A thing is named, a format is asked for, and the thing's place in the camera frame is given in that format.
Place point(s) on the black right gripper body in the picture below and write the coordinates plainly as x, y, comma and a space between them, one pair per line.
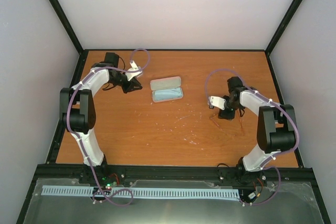
230, 115

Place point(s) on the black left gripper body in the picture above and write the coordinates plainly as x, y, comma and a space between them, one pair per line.
126, 88

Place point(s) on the thin red frame sunglasses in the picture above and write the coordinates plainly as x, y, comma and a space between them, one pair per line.
232, 127

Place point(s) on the pink glasses case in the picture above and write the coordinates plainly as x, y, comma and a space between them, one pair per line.
165, 83

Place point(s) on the light blue cleaning cloth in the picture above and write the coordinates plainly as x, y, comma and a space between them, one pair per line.
167, 94

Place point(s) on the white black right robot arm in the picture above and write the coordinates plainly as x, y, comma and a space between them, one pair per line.
276, 127

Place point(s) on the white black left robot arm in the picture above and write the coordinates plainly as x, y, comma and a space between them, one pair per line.
76, 105

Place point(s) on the clear plastic front sheet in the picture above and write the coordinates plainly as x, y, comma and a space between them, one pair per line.
271, 203

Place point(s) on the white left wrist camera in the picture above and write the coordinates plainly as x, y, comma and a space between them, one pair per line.
133, 72

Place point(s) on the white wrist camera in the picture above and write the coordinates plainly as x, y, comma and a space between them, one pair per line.
216, 102
133, 72

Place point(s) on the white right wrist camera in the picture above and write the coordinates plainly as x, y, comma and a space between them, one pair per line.
216, 102

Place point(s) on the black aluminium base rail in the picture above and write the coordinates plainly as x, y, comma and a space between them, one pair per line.
222, 176

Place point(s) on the black enclosure frame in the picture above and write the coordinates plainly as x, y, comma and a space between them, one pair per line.
63, 19

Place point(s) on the light blue slotted cable duct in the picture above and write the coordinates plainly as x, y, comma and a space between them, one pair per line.
145, 193

